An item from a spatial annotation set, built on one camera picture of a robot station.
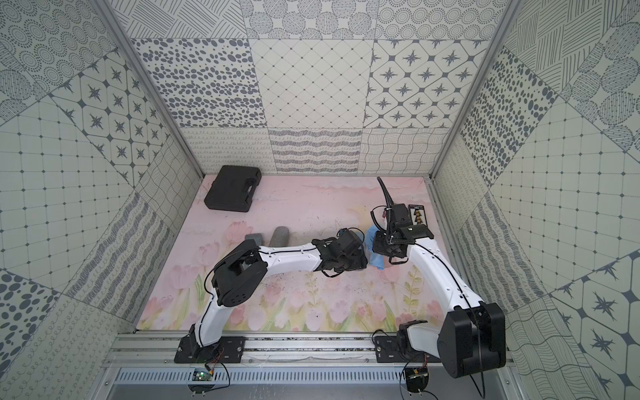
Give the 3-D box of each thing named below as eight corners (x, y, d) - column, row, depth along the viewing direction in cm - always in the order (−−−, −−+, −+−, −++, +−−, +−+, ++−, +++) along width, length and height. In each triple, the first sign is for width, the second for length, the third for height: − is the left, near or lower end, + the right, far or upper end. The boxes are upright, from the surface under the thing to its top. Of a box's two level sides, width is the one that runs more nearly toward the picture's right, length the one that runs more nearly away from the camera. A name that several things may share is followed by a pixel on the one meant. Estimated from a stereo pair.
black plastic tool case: (206, 208, 110) (201, 200, 106) (227, 173, 125) (223, 164, 121) (247, 213, 109) (243, 204, 104) (262, 176, 124) (260, 167, 119)
